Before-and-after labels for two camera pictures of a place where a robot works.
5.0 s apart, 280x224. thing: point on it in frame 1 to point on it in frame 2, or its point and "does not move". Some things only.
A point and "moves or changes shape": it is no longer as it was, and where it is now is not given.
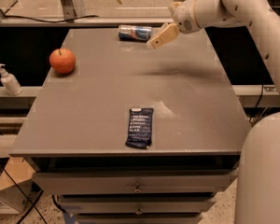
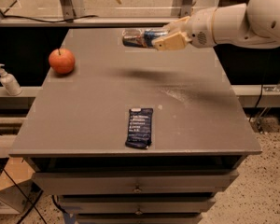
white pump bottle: (9, 81) does not move
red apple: (62, 61) does not move
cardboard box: (15, 184) does not move
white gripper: (184, 18) to (200, 27)
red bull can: (138, 33) moves or changes shape
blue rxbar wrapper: (140, 128) does not move
